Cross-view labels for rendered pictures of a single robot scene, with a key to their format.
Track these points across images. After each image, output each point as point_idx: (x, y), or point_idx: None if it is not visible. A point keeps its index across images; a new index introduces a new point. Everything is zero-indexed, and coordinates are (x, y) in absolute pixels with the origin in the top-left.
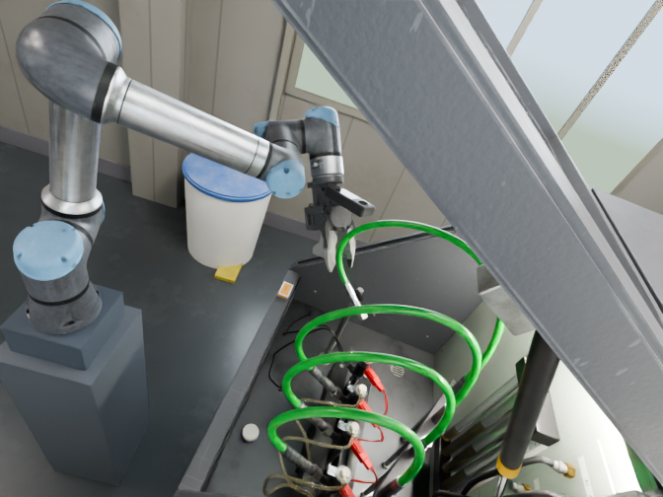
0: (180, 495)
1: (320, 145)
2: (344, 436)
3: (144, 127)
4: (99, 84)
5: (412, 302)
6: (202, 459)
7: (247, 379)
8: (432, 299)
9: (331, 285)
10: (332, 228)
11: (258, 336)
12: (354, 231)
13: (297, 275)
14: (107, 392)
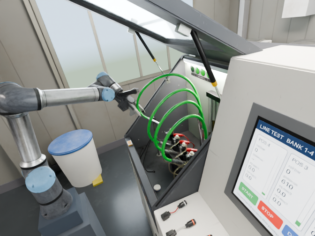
0: (153, 206)
1: (108, 83)
2: (183, 149)
3: (56, 101)
4: (35, 93)
5: (169, 116)
6: (150, 195)
7: (142, 169)
8: (174, 111)
9: (142, 132)
10: (131, 103)
11: (134, 158)
12: (138, 98)
13: (129, 137)
14: (95, 230)
